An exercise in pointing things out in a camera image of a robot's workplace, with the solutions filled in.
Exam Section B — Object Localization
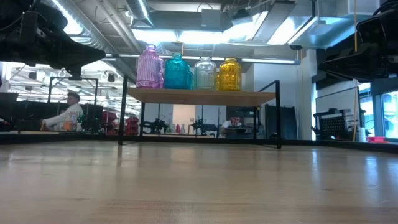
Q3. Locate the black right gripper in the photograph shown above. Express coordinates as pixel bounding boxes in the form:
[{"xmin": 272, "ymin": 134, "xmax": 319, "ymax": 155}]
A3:
[{"xmin": 318, "ymin": 9, "xmax": 398, "ymax": 83}]

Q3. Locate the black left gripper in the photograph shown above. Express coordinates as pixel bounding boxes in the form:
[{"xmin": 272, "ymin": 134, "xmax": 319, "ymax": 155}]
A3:
[{"xmin": 0, "ymin": 2, "xmax": 106, "ymax": 81}]

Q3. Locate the pink ribbed glass vase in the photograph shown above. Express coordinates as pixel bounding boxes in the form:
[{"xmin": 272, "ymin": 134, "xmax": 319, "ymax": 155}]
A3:
[{"xmin": 136, "ymin": 44, "xmax": 165, "ymax": 90}]

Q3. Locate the blue rippled glass vase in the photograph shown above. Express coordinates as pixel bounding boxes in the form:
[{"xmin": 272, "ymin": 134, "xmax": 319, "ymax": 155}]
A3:
[{"xmin": 164, "ymin": 52, "xmax": 193, "ymax": 90}]

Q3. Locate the clear glass vase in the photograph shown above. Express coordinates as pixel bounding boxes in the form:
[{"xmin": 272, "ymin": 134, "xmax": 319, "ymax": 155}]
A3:
[{"xmin": 193, "ymin": 56, "xmax": 218, "ymax": 91}]

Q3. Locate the black rack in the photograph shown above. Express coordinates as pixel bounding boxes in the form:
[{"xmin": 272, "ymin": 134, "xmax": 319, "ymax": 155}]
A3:
[{"xmin": 312, "ymin": 108, "xmax": 351, "ymax": 141}]

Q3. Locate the person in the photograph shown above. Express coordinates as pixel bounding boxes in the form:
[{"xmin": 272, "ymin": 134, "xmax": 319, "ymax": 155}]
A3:
[
  {"xmin": 220, "ymin": 116, "xmax": 243, "ymax": 138},
  {"xmin": 40, "ymin": 92, "xmax": 84, "ymax": 132}
]

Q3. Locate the orange white box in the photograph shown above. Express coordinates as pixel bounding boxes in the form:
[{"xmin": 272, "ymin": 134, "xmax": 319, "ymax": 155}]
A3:
[{"xmin": 63, "ymin": 112, "xmax": 78, "ymax": 131}]

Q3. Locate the white paper roll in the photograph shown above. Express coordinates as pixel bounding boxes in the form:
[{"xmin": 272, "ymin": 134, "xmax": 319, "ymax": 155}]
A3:
[{"xmin": 356, "ymin": 126, "xmax": 367, "ymax": 143}]

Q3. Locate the black office desk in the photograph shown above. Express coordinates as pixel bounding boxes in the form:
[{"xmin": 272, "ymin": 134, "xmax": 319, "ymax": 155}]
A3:
[{"xmin": 0, "ymin": 92, "xmax": 103, "ymax": 133}]

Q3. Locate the black panel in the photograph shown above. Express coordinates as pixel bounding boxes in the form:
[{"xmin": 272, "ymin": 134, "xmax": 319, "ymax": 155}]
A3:
[{"xmin": 264, "ymin": 104, "xmax": 298, "ymax": 141}]

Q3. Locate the ceiling light panel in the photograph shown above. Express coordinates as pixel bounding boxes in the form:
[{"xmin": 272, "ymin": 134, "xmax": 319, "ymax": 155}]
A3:
[{"xmin": 133, "ymin": 29, "xmax": 224, "ymax": 45}]

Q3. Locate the dark shelving unit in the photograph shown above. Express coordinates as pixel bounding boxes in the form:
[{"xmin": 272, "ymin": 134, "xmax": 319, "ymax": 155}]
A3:
[{"xmin": 225, "ymin": 105, "xmax": 259, "ymax": 139}]

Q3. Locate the grey ceiling box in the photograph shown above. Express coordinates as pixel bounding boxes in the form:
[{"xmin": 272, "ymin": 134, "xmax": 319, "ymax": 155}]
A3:
[{"xmin": 201, "ymin": 8, "xmax": 223, "ymax": 29}]

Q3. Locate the silver spiral ceiling duct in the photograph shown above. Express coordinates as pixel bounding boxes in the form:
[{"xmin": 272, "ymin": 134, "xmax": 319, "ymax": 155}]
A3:
[{"xmin": 40, "ymin": 0, "xmax": 139, "ymax": 82}]

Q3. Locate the white ceiling duct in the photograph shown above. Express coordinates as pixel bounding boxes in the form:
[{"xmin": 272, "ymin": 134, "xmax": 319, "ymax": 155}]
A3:
[{"xmin": 251, "ymin": 0, "xmax": 382, "ymax": 50}]

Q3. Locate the wooden shelf with black frame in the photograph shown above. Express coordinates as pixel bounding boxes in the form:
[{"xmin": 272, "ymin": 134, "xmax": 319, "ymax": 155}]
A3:
[{"xmin": 117, "ymin": 74, "xmax": 282, "ymax": 149}]

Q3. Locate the black metal table frame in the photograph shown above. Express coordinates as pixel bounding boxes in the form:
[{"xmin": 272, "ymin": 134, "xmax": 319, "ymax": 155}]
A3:
[{"xmin": 0, "ymin": 130, "xmax": 398, "ymax": 154}]

